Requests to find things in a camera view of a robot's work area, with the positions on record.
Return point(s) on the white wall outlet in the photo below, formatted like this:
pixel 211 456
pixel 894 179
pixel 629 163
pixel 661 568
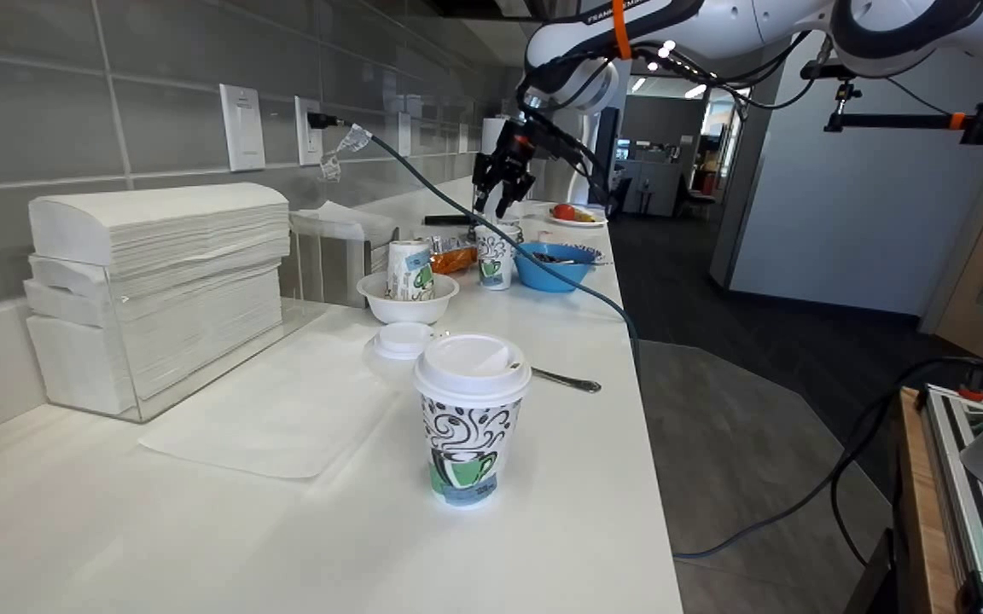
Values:
pixel 308 143

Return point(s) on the black spoon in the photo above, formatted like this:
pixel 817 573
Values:
pixel 547 262

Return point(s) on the wooden table board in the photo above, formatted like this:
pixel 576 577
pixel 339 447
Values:
pixel 921 522

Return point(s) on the patterned paper plate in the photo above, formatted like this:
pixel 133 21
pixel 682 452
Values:
pixel 576 220

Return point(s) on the orange snack packet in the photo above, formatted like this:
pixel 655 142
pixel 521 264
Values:
pixel 455 262

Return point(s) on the black stereo camera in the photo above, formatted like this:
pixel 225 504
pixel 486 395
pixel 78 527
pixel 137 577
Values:
pixel 827 74

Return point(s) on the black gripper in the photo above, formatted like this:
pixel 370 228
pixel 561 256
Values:
pixel 511 151

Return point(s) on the red berry food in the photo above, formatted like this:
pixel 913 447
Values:
pixel 569 214

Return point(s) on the folded paper towel stack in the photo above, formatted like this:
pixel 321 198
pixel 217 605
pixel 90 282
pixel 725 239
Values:
pixel 152 228

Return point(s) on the white wall plate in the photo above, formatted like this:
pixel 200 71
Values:
pixel 244 127

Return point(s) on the aluminium profile frame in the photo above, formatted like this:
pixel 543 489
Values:
pixel 971 514

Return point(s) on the small white lid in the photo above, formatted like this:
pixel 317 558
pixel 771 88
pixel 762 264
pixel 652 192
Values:
pixel 404 344

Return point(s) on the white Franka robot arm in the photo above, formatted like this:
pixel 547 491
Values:
pixel 740 21

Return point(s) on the open patterned paper cup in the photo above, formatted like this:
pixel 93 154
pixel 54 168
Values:
pixel 408 270
pixel 495 264

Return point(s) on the flat white paper napkin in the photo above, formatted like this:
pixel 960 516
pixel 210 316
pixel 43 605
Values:
pixel 274 413

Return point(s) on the clear acrylic towel holder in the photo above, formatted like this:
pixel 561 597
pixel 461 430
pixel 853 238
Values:
pixel 306 311

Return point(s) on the blue bowl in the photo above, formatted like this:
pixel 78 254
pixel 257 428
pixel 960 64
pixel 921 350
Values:
pixel 554 282

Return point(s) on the lidded patterned paper cup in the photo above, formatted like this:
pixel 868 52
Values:
pixel 473 439

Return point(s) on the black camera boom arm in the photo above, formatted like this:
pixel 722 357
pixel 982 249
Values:
pixel 887 122

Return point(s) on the white napkin container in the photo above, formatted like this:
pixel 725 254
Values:
pixel 342 223

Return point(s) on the white bowl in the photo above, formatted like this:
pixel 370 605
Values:
pixel 408 311

